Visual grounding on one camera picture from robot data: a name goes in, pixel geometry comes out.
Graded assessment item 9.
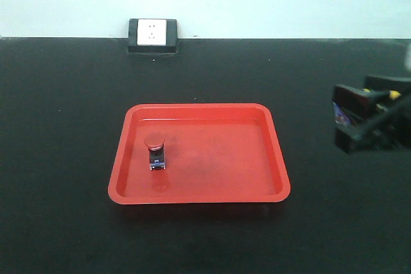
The red plastic tray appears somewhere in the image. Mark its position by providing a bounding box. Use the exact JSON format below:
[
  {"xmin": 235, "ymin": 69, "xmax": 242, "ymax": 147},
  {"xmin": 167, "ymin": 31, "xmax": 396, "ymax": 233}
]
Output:
[{"xmin": 108, "ymin": 103, "xmax": 291, "ymax": 205}]

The yellow mushroom push button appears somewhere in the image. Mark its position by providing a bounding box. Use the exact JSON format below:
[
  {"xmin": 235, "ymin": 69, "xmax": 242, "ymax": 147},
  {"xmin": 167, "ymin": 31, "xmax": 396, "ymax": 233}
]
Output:
[{"xmin": 332, "ymin": 89, "xmax": 401, "ymax": 126}]

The black white power socket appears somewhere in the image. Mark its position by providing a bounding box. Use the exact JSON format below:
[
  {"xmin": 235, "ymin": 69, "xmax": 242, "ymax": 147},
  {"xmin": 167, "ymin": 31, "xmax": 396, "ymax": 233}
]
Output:
[{"xmin": 127, "ymin": 19, "xmax": 179, "ymax": 54}]

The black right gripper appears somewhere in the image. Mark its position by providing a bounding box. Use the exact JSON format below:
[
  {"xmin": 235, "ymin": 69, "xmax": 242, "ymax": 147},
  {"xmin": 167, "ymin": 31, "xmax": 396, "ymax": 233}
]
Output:
[{"xmin": 333, "ymin": 75, "xmax": 410, "ymax": 153}]

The red mushroom push button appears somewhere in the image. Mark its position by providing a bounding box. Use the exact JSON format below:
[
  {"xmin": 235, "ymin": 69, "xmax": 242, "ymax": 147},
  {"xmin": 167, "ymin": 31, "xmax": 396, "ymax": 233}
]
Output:
[{"xmin": 144, "ymin": 132, "xmax": 166, "ymax": 171}]

